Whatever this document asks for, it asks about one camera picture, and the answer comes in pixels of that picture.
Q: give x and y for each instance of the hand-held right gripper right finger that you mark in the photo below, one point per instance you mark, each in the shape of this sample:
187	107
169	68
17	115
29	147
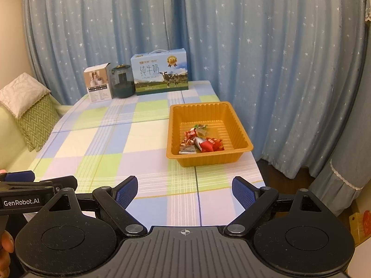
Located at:
244	192

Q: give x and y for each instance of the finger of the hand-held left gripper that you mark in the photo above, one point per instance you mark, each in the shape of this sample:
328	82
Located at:
65	183
20	176

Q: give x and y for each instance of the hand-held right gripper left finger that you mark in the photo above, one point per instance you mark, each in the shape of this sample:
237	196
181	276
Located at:
126	192

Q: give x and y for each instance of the red snack packet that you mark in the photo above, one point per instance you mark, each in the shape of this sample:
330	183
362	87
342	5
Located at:
214	144
187	142

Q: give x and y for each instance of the orange plastic tray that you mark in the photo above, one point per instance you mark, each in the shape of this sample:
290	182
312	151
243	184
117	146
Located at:
232	133

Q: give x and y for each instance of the green and white snack packet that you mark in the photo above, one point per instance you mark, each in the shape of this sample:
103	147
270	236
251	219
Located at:
200	144

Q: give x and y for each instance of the small white candy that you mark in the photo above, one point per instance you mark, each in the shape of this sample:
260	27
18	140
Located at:
203	133

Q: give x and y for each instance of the yellow green candy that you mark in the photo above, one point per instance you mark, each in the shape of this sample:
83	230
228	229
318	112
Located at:
200	126

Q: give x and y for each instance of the small red candy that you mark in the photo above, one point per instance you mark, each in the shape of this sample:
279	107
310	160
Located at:
189	134

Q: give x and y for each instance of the person's left hand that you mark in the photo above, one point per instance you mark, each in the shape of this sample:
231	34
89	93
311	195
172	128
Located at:
5	249

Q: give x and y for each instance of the light green sofa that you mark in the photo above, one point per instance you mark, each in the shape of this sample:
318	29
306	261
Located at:
11	144

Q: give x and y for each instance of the checked tablecloth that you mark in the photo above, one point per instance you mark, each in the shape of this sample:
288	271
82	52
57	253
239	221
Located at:
116	156

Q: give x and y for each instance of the green zigzag pillow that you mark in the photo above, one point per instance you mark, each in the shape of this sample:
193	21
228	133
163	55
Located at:
39	121

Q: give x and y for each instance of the cream pillow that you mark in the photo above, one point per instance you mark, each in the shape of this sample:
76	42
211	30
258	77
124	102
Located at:
23	92

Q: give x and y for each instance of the blue cloth with lace trim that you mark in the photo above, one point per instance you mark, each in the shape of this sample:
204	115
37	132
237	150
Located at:
342	191

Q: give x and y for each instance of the white product box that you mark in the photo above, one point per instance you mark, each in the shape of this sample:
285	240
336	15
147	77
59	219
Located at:
97	84

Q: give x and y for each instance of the dark green humidifier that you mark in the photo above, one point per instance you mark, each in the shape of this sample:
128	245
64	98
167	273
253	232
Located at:
123	82

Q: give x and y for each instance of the blue milk carton box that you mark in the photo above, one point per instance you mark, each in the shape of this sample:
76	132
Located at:
159	72

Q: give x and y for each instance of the blue star curtain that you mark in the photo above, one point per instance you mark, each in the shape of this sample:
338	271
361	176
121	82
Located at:
246	34

